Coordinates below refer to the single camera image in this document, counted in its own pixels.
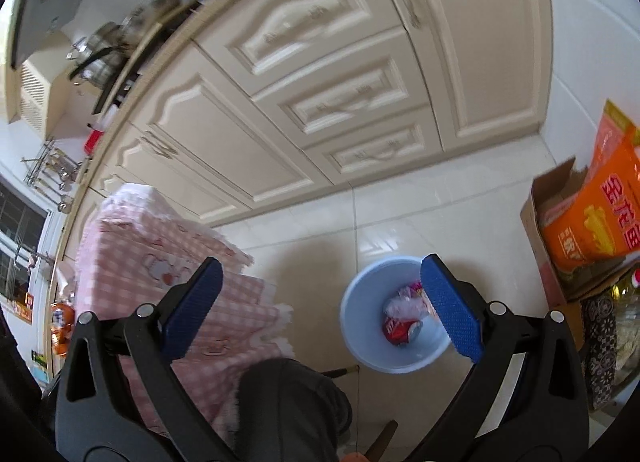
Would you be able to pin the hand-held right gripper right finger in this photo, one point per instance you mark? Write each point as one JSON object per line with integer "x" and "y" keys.
{"x": 452, "y": 312}

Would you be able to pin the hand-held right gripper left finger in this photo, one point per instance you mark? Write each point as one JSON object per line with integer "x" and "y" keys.
{"x": 192, "y": 312}

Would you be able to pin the light blue plastic bin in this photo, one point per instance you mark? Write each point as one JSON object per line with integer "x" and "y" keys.
{"x": 367, "y": 312}

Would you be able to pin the crumpled white plastic wrapper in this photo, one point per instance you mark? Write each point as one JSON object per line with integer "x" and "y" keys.
{"x": 402, "y": 304}

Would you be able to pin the crushed red drink can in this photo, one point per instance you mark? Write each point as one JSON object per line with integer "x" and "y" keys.
{"x": 400, "y": 332}

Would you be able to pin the pink checked tablecloth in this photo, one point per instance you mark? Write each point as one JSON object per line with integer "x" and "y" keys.
{"x": 125, "y": 252}

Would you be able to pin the brown cardboard box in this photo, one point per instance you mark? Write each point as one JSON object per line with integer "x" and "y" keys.
{"x": 537, "y": 237}

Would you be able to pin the wooden chair leg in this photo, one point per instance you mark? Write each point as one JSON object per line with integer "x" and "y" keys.
{"x": 382, "y": 439}
{"x": 340, "y": 371}

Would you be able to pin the orange label bottle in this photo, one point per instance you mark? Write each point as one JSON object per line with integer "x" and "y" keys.
{"x": 62, "y": 327}

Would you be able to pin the person's leg in dark trousers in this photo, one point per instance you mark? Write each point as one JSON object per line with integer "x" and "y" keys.
{"x": 290, "y": 407}

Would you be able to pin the cream cabinet door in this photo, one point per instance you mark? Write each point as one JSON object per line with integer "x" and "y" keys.
{"x": 220, "y": 131}
{"x": 475, "y": 31}
{"x": 175, "y": 176}

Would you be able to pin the dark patterned cloth bag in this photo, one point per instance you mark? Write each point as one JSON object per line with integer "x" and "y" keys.
{"x": 600, "y": 347}

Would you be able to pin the orange printed bag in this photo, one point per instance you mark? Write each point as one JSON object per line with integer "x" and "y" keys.
{"x": 595, "y": 222}

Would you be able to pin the orange boxes at window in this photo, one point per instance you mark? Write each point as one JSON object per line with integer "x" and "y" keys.
{"x": 22, "y": 309}

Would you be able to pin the small cream cabinet drawer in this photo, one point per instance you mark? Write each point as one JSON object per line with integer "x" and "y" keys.
{"x": 377, "y": 154}

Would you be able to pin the cream kitchen base cabinet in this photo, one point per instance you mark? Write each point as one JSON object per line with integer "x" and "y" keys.
{"x": 210, "y": 131}

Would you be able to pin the kitchen window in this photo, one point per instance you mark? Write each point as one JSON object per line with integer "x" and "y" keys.
{"x": 20, "y": 222}

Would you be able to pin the steel utensil rack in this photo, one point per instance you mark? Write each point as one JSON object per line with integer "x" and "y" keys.
{"x": 55, "y": 171}

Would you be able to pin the red box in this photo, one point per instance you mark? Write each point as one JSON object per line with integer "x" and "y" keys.
{"x": 94, "y": 141}

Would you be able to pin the medium cream cabinet drawer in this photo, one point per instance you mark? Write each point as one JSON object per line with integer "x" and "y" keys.
{"x": 345, "y": 96}

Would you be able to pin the black gas stove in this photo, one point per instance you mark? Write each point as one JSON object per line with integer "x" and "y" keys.
{"x": 135, "y": 56}

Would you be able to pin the steel stockpot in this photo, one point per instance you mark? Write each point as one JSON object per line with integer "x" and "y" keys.
{"x": 102, "y": 49}

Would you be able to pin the large cream cabinet drawer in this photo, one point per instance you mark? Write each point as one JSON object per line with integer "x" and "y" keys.
{"x": 295, "y": 26}

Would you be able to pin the steel pan with lid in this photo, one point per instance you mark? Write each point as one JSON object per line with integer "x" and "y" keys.
{"x": 152, "y": 6}

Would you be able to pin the cream wall cabinet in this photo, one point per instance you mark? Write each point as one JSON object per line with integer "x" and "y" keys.
{"x": 37, "y": 91}

